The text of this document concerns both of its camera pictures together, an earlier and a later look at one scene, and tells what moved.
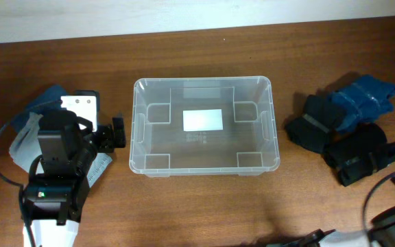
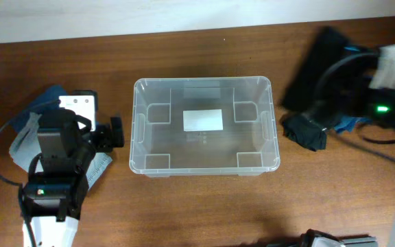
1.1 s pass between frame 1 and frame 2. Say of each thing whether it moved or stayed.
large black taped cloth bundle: moved
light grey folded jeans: stayed
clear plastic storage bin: stayed
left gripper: stayed
